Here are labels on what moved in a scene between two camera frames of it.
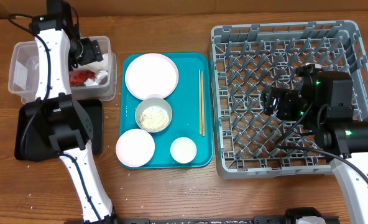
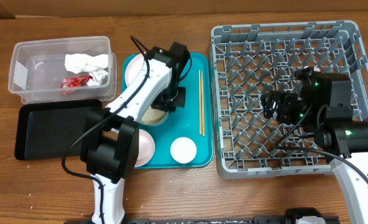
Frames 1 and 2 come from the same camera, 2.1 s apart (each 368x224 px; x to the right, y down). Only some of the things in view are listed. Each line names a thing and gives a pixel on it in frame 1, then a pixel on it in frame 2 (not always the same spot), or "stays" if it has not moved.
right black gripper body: (289, 107) stays
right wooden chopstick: (202, 106) stays
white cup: (183, 150) stays
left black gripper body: (89, 52) → (171, 96)
